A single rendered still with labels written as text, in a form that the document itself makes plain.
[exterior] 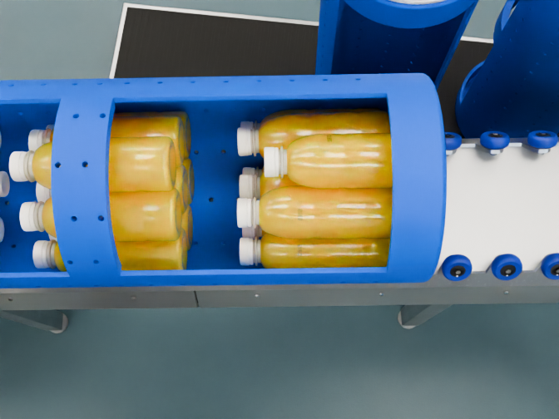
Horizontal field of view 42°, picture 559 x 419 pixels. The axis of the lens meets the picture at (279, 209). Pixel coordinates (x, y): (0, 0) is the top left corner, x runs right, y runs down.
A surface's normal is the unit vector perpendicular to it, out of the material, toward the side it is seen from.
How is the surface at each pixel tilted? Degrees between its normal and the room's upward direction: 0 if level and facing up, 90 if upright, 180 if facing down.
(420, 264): 67
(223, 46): 0
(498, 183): 0
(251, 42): 0
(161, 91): 36
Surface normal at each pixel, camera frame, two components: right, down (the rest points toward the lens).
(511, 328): -0.01, -0.25
